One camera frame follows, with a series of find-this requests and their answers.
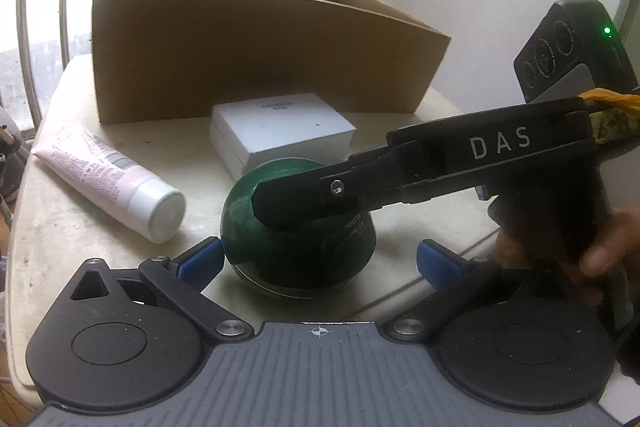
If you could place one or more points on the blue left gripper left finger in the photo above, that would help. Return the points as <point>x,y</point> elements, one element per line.
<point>200,264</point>

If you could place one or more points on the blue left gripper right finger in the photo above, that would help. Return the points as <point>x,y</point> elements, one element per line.
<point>439,266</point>

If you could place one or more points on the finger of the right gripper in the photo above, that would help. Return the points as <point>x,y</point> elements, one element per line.
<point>365,181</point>

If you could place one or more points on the dark green round jar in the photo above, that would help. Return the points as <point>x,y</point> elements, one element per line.
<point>311,259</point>

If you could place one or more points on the pink white cream tube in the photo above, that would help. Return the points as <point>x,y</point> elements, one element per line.
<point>128,192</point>

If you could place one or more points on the white square box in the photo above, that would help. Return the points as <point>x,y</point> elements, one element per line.
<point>247,134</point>

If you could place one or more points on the person's right hand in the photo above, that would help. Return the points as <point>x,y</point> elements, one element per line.
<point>616,247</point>

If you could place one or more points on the brown cardboard box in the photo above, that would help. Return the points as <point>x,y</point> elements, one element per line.
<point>167,59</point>

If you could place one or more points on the black camera box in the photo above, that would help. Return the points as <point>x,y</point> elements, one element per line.
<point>574,49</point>

